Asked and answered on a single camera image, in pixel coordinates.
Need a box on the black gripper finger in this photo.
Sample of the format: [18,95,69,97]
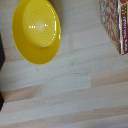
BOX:
[0,33,6,71]
[0,91,5,112]

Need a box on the yellow plastic bowl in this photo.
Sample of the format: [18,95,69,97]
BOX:
[12,0,62,66]

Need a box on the red patterned food box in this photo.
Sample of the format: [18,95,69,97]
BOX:
[98,0,128,56]

